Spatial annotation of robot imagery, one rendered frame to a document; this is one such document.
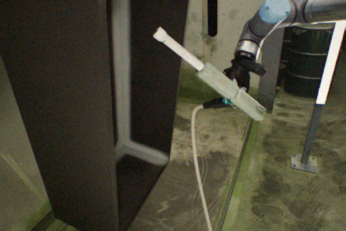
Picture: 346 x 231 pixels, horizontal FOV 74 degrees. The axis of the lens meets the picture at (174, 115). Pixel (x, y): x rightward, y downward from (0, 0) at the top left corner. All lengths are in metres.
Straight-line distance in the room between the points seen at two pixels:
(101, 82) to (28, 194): 1.41
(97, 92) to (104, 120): 0.08
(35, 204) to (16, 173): 0.24
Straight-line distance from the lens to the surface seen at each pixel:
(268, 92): 2.85
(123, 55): 1.28
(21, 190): 1.90
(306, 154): 2.24
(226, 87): 0.76
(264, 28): 0.92
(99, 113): 0.65
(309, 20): 0.96
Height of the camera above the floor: 1.46
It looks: 30 degrees down
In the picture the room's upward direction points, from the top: 6 degrees counter-clockwise
